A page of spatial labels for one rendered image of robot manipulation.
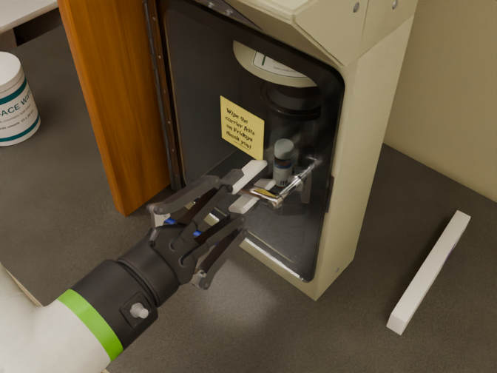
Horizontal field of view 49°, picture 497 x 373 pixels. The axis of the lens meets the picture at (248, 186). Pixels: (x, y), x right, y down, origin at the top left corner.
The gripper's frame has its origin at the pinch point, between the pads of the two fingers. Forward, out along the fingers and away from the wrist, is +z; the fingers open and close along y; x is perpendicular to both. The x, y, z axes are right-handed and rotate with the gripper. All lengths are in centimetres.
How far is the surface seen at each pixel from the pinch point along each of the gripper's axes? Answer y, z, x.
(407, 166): -24.3, 41.3, 8.1
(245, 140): 5.1, 3.5, 0.8
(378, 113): 3.3, 12.1, -14.9
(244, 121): 8.1, 3.6, -0.8
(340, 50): 15.9, 1.1, -22.8
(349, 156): 0.6, 6.6, -13.1
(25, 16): 34, 25, 103
